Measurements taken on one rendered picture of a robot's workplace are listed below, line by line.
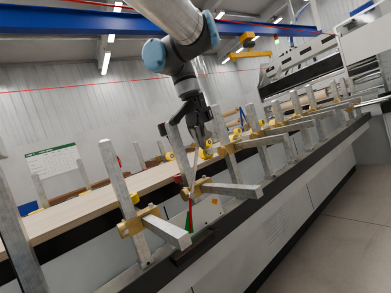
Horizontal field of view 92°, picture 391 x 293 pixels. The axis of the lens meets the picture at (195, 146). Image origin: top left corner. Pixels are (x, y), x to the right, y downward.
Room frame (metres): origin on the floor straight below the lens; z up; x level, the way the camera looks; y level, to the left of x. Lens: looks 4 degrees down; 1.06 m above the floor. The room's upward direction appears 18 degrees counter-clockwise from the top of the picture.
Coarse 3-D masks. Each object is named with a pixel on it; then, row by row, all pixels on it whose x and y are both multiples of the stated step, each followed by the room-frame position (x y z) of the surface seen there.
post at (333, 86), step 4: (332, 80) 1.73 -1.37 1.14; (332, 84) 1.73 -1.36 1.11; (332, 88) 1.74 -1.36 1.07; (336, 88) 1.72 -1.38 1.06; (332, 92) 1.74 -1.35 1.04; (336, 92) 1.72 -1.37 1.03; (336, 96) 1.72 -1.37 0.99; (340, 112) 1.73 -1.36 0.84; (340, 116) 1.73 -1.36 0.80; (344, 116) 1.73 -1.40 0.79; (340, 120) 1.74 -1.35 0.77; (344, 120) 1.72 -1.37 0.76
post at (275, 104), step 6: (276, 102) 1.15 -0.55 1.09; (276, 108) 1.15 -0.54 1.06; (276, 114) 1.16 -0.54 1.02; (282, 114) 1.17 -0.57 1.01; (276, 120) 1.17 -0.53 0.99; (282, 120) 1.15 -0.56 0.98; (288, 144) 1.15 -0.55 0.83; (288, 150) 1.16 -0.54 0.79; (288, 156) 1.17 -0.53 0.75; (294, 156) 1.16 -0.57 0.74
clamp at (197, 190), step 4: (200, 180) 0.77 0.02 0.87; (204, 180) 0.76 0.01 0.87; (208, 180) 0.77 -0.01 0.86; (196, 184) 0.73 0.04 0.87; (200, 184) 0.74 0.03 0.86; (184, 188) 0.73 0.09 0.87; (188, 188) 0.72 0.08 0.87; (196, 188) 0.73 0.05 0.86; (200, 188) 0.74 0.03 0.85; (180, 192) 0.73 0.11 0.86; (184, 192) 0.71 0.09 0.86; (196, 192) 0.73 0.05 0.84; (200, 192) 0.74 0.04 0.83; (204, 192) 0.75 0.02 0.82; (184, 196) 0.71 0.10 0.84; (196, 196) 0.72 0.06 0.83; (184, 200) 0.72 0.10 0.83; (188, 200) 0.71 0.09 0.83
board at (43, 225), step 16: (192, 160) 1.23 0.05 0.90; (208, 160) 1.05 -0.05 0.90; (144, 176) 1.22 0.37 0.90; (160, 176) 1.02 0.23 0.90; (96, 192) 1.19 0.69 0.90; (112, 192) 0.99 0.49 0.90; (144, 192) 0.83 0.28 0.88; (48, 208) 1.17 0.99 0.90; (64, 208) 0.98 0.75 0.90; (80, 208) 0.84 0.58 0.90; (96, 208) 0.74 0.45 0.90; (112, 208) 0.75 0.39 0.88; (32, 224) 0.83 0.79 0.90; (48, 224) 0.72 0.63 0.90; (64, 224) 0.66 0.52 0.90; (80, 224) 0.68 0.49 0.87; (0, 240) 0.72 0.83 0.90; (32, 240) 0.61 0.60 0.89; (0, 256) 0.56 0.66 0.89
